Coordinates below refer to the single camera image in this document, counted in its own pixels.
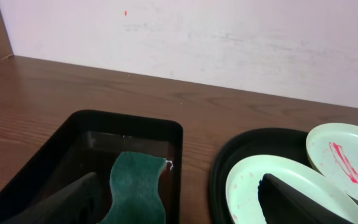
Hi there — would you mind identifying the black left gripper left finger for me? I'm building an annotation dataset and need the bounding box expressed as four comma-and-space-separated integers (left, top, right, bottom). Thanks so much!
3, 172, 101, 224

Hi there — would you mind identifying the black rectangular water tray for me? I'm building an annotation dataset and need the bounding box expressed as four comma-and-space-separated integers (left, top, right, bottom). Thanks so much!
0, 110, 183, 223

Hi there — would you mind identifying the mint green plate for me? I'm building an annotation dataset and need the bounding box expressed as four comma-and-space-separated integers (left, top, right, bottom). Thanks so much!
226, 155, 358, 223
306, 123, 358, 204

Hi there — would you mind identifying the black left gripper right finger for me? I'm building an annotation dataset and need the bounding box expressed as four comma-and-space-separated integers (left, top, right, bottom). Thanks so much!
258, 174, 350, 224

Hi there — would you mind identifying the green scrubbing sponge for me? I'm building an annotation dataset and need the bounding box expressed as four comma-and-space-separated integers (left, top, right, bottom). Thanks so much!
101, 151, 167, 224

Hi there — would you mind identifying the round black serving tray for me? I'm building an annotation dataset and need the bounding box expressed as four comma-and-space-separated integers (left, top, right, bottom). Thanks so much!
209, 127, 358, 224

